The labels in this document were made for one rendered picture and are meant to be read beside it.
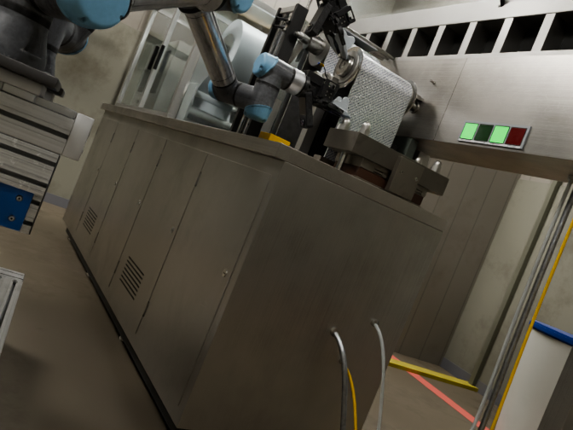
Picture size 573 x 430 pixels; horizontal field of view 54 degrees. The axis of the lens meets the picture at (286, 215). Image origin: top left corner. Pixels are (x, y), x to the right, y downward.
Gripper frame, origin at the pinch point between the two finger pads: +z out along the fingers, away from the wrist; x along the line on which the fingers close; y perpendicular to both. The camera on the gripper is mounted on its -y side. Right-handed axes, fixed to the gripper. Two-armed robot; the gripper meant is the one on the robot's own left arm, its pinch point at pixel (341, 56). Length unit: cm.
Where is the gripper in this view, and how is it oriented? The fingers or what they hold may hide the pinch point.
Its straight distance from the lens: 190.5
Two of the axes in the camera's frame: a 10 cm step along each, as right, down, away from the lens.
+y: 8.0, -5.1, 3.1
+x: -4.6, -2.1, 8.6
